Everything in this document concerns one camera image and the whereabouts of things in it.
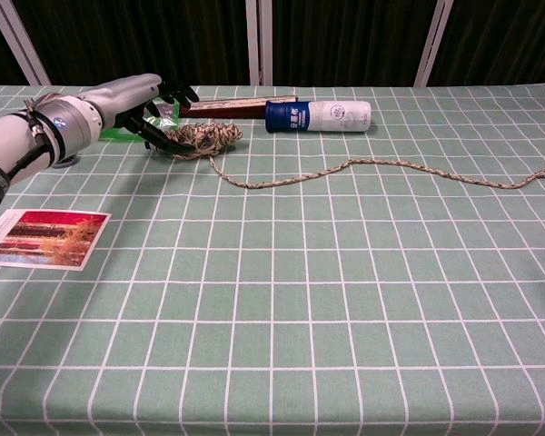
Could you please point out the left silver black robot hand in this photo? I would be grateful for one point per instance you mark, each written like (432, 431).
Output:
(127, 97)

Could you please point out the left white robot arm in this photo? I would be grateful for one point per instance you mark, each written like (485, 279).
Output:
(9, 136)

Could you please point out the clear green-edged plastic packet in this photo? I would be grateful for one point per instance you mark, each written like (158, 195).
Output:
(163, 119)

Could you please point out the black pleated curtain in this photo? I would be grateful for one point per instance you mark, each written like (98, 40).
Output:
(141, 41)

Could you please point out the long dark red box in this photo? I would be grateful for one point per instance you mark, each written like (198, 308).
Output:
(236, 108)

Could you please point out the red landscape postcard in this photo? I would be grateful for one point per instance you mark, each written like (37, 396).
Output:
(50, 238)

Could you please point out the blue and white bottle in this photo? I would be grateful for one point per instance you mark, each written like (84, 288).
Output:
(336, 115)

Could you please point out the white metal frame post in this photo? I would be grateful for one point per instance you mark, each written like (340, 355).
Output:
(431, 45)
(22, 45)
(253, 45)

